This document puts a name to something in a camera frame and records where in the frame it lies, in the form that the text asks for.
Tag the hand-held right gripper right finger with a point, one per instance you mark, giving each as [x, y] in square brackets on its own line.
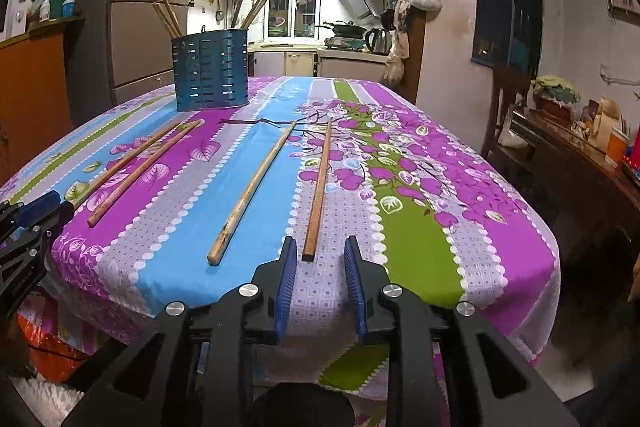
[356, 292]

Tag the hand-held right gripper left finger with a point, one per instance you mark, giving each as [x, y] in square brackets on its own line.
[286, 292]

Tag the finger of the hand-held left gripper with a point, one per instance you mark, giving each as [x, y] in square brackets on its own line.
[57, 217]
[42, 201]

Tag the blue perforated utensil holder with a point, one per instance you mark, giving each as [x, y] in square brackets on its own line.
[210, 72]

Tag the orange plastic bag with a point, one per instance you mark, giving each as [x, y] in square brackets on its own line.
[50, 347]

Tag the orange wooden cabinet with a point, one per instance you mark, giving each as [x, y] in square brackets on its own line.
[35, 107]

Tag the floral striped tablecloth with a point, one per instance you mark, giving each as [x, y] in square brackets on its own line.
[425, 227]

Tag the white fluffy cloth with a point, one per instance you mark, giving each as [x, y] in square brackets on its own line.
[40, 402]

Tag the white medicine bottle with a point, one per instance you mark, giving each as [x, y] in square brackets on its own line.
[45, 12]

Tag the green box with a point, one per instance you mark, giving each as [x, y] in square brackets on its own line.
[57, 2]

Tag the grey refrigerator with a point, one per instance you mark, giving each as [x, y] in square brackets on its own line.
[145, 7]

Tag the kitchen counter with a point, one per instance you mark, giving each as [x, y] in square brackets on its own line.
[300, 62]

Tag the beige hanging bag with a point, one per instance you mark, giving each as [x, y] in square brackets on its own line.
[396, 62]

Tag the wooden chair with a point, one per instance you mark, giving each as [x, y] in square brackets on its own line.
[505, 107]

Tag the dark wooden side table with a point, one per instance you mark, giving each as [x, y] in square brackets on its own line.
[565, 167]

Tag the gas stove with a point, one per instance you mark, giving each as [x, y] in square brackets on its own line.
[345, 43]

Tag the steel electric kettle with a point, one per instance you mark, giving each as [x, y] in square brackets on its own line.
[378, 42]

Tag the black wok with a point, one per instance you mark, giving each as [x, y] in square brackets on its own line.
[345, 29]

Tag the dark wooden chopstick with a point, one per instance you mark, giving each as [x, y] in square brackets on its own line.
[239, 6]

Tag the pale flower bundle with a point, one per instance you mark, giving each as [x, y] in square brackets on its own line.
[555, 88]

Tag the white hanging bag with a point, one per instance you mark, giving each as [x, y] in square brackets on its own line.
[402, 7]

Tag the orange cup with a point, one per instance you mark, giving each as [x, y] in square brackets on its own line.
[618, 149]

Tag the beige paper bag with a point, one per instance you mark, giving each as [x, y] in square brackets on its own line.
[606, 117]

